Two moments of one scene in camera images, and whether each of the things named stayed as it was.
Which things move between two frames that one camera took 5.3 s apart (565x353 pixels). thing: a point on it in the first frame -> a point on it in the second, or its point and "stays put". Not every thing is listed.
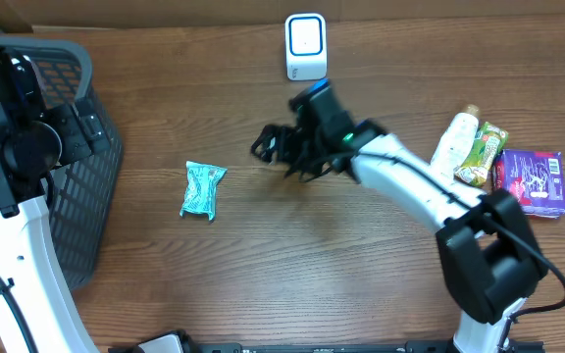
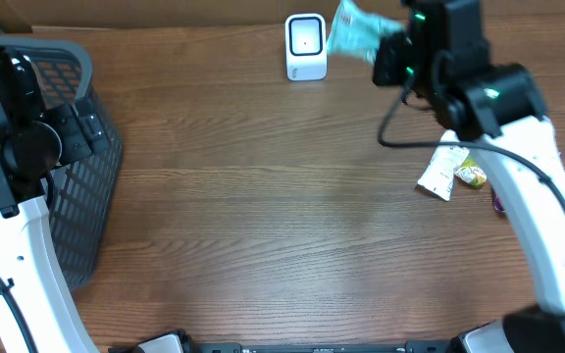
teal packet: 200,189 -> 359,32
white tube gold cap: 457,140 stays put
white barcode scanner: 306,46 stays put
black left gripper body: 75,145 stays put
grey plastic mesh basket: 83,191 stays put
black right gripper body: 303,149 -> 400,68
